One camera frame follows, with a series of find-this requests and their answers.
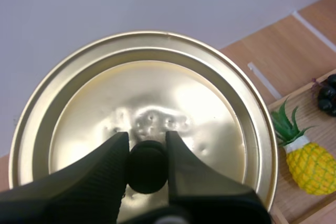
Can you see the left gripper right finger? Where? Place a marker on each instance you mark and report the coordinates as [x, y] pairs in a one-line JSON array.
[[199, 190]]

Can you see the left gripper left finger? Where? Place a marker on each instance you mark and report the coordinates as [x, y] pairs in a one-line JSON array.
[[78, 190]]

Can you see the gold lid with black knob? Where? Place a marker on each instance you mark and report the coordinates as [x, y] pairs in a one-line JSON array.
[[147, 98]]

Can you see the shallow wooden tray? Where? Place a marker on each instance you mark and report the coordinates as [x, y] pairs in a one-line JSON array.
[[307, 203]]

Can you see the yellow toy pineapple green crown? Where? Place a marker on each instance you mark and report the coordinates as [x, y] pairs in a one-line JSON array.
[[309, 166]]

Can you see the bunch of dark toy grapes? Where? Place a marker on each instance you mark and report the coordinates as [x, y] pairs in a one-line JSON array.
[[326, 94]]

